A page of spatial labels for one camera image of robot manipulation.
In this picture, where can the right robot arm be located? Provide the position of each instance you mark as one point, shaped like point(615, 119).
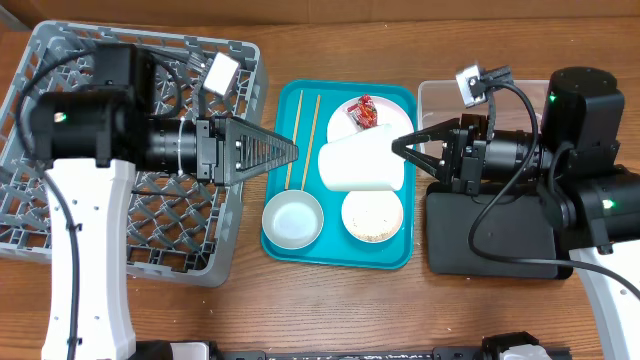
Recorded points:
point(543, 203)

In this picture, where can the red snack wrapper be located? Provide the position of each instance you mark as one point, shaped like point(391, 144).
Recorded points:
point(364, 112)

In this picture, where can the grey bowl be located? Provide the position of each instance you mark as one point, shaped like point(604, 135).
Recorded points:
point(292, 219)

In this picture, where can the teal plastic tray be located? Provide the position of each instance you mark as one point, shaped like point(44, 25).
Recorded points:
point(335, 246)

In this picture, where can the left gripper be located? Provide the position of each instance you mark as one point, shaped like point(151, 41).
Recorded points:
point(223, 160)

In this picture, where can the white cup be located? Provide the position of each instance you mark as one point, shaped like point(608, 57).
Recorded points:
point(362, 162)

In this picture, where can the black rectangular tray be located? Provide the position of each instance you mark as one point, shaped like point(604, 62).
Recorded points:
point(515, 227)

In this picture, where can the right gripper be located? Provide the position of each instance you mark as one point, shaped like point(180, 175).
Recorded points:
point(470, 134)

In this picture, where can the wooden chopstick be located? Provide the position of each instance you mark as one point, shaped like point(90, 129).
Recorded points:
point(294, 138)
point(311, 142)

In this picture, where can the grey plastic dish rack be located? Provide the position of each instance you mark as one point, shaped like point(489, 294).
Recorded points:
point(178, 230)

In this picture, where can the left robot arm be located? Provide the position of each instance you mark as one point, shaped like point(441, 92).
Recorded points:
point(87, 146)

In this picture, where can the large white plate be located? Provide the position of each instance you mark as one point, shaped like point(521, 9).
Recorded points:
point(340, 124)

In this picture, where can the clear plastic bin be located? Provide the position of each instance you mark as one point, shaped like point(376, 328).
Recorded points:
point(440, 100)

